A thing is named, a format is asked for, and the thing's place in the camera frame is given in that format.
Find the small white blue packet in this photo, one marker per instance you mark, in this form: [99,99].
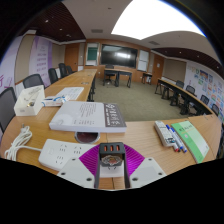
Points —
[55,101]

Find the white power strip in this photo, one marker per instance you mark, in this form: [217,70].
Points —
[60,153]

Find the dark wooden desk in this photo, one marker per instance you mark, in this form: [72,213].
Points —
[117,72]

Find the green booklet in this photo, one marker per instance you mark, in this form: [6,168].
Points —
[191,140]

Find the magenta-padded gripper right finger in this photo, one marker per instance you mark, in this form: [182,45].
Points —
[146,172]

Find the dark charger with orange ports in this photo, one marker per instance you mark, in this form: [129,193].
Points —
[112,152]

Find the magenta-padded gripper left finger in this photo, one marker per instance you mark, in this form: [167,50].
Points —
[75,173]

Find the green wall board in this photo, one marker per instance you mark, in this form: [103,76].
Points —
[92,54]

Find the long wooden conference table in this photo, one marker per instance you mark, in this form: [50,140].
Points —
[180,93]

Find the white wall whiteboard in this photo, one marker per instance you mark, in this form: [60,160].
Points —
[143,60]

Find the red-capped whiteboard marker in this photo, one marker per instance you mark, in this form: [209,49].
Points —
[172,138]

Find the purple wall banner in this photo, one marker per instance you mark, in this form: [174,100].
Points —
[40,56]

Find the small dark side table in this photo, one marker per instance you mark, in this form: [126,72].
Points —
[147,75]

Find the large bright ceiling light panel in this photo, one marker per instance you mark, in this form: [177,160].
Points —
[150,20]

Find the white remote control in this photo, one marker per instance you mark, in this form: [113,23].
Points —
[163,133]

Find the black desk chair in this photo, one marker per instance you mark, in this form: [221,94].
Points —
[109,71]

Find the blue-capped whiteboard marker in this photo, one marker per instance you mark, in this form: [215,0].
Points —
[176,138]
[180,141]

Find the black mesh office chair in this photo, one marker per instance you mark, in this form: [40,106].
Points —
[32,81]
[6,106]

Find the large black wall screen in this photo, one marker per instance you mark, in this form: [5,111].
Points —
[119,56]

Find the white tissue box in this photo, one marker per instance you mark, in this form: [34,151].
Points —
[28,101]

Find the colourful wall posters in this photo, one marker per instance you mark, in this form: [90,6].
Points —
[208,85]

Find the row of black chairs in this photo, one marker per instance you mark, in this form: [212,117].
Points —
[61,71]
[200,98]

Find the thick white and maroon book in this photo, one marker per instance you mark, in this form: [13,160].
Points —
[83,116]

